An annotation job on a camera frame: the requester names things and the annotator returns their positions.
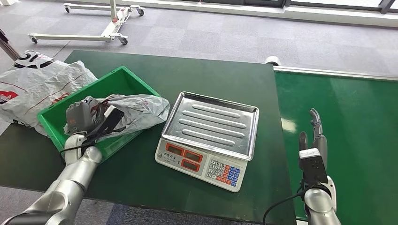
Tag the electronic scale with steel tray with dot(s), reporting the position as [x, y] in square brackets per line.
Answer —
[211, 127]

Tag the white window sill ledge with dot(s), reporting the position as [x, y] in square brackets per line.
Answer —
[280, 14]

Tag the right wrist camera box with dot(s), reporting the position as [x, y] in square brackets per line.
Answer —
[314, 169]

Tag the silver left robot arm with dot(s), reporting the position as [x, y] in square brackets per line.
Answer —
[68, 183]

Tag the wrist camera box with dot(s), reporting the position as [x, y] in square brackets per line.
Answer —
[110, 119]
[314, 169]

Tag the white conveyor roller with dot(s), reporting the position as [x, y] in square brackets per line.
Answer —
[273, 60]

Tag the large white printed plastic bag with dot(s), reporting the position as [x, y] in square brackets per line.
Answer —
[40, 90]

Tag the grey plastic mailer package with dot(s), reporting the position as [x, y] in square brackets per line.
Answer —
[140, 111]

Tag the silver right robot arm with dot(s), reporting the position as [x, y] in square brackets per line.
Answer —
[320, 205]

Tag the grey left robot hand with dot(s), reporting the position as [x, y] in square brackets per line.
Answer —
[77, 118]

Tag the white wheeled hoist frame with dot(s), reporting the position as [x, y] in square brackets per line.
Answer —
[108, 31]

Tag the metal stand pole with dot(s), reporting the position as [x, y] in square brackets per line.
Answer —
[7, 46]

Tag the green conveyor belt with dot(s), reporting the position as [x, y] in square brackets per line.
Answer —
[357, 130]

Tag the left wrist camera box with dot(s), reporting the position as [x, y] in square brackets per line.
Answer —
[110, 119]

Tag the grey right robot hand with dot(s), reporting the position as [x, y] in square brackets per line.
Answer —
[321, 149]

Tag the green plastic crate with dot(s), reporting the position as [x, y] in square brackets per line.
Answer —
[115, 82]

